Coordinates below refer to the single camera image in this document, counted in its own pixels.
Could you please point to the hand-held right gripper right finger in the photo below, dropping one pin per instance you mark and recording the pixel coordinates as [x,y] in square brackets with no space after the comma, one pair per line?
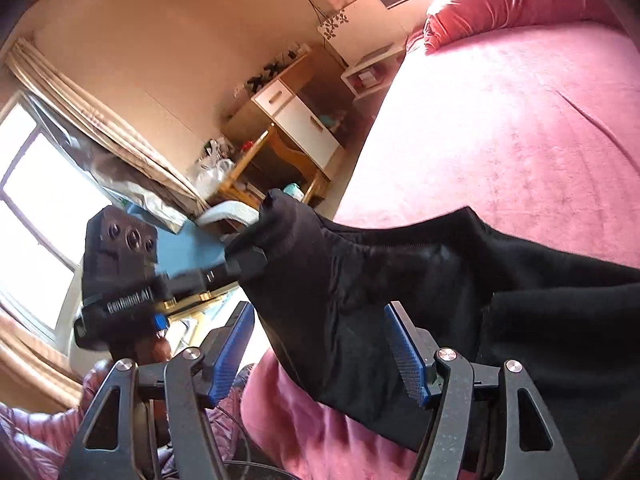
[407,355]

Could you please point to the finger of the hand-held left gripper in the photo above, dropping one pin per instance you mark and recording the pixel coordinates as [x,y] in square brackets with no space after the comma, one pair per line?
[245,262]

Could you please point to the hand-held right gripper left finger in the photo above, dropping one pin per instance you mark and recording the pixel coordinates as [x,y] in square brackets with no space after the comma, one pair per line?
[227,355]

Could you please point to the black pants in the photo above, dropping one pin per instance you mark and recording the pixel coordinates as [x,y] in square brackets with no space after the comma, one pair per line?
[350,285]

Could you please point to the person's left hand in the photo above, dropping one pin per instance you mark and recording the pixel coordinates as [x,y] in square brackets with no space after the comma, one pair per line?
[159,347]

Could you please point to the white plastic stool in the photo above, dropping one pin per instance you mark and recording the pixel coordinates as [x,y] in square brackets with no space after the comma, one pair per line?
[227,212]

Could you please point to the blue floor mat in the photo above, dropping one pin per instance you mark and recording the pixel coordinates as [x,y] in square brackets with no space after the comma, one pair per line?
[185,250]

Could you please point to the teal cup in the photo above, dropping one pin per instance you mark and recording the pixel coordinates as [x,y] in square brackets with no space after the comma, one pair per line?
[295,193]

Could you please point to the white plastic bag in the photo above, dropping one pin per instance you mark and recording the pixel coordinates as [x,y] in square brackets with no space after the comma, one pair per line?
[212,167]

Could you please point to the window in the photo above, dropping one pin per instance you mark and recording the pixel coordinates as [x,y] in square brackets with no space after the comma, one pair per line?
[35,220]

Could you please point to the wooden chair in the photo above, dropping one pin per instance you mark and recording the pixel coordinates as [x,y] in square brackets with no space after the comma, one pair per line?
[280,160]

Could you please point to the beige curtain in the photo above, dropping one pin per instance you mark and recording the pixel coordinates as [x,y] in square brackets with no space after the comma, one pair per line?
[100,130]

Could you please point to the wooden desk with white drawers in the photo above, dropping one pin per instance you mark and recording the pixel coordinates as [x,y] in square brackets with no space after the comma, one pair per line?
[300,120]

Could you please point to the purple quilted jacket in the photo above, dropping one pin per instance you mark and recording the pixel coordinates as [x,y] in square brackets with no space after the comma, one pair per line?
[45,435]

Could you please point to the white cube nightstand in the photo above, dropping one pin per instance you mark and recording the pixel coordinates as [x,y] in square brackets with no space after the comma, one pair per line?
[372,72]

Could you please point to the pink bed sheet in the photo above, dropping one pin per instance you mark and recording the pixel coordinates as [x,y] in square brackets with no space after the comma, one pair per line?
[500,135]

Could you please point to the white floral panel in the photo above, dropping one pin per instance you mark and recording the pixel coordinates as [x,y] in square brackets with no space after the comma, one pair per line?
[360,25]

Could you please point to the red pillow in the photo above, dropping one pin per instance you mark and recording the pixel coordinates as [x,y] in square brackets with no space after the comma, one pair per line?
[490,0]

